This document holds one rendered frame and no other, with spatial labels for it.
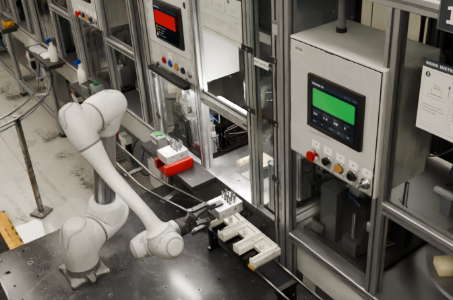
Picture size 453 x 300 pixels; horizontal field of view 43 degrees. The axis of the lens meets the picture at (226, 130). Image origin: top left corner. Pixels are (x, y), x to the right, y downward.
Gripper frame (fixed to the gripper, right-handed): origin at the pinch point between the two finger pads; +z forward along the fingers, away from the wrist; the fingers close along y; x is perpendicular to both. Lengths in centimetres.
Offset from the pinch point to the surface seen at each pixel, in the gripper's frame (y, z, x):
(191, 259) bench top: -28.1, -11.1, 8.3
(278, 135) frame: 39.6, 18.8, -20.9
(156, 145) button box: 2, 6, 63
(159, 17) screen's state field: 69, 16, 62
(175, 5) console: 77, 19, 49
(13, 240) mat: -95, -61, 168
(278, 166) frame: 25.2, 18.7, -21.0
